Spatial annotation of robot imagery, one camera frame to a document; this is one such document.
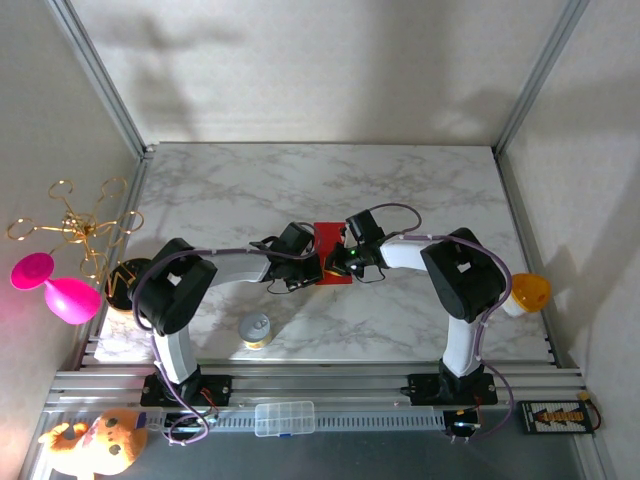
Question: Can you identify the red paper sheet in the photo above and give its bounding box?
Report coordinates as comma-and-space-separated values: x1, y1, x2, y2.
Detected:
313, 221, 355, 287

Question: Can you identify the silver tin can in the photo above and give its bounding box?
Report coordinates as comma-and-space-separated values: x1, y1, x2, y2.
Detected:
237, 311, 274, 352

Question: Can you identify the clear plastic compartment box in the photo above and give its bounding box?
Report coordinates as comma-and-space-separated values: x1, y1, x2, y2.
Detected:
254, 400, 317, 438

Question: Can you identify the orange plastic wine glass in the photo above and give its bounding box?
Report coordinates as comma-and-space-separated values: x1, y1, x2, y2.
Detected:
501, 272, 553, 318

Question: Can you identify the small black controller board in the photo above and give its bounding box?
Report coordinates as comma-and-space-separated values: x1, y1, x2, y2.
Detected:
442, 408, 484, 439
164, 412, 214, 435

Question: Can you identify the black power distribution board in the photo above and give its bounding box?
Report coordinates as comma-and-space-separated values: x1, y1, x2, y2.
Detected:
519, 399, 599, 435

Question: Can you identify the orange plush toy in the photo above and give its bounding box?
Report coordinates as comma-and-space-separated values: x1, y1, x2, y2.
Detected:
38, 408, 149, 476

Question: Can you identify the pink plastic wine glass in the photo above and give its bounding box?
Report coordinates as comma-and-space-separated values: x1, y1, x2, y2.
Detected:
10, 252, 102, 326

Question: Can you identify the yellow connector power lead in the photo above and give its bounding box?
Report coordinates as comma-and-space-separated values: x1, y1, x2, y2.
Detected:
578, 391, 605, 431

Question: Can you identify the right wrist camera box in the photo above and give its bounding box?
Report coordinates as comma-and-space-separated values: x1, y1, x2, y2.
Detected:
344, 209, 386, 247

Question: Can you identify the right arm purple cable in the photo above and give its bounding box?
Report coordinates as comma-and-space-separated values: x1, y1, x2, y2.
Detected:
369, 202, 516, 445

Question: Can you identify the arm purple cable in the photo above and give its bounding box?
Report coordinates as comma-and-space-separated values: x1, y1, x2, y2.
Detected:
130, 234, 321, 447
369, 202, 516, 445

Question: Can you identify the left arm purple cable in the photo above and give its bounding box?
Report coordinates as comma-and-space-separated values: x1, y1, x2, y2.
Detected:
130, 234, 321, 447

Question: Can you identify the aluminium frame rail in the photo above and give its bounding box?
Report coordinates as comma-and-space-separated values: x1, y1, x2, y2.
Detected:
47, 367, 589, 415

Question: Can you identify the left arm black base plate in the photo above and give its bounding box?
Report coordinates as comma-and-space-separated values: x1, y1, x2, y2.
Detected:
140, 373, 234, 407

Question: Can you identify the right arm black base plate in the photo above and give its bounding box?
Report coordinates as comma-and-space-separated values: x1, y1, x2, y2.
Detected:
407, 372, 500, 407

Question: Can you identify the grey slotted cable duct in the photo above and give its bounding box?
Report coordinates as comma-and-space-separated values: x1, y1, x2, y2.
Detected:
142, 405, 447, 434

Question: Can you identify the aluminium table side rail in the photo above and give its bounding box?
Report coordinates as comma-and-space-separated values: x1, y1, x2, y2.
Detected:
494, 149, 566, 369
74, 152, 154, 371

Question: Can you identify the gold wire glass rack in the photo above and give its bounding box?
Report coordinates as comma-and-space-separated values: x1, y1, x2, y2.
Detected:
7, 177, 154, 314

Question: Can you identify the aluminium frame post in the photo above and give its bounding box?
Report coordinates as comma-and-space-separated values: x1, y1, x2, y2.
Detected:
492, 0, 592, 156
47, 0, 154, 161

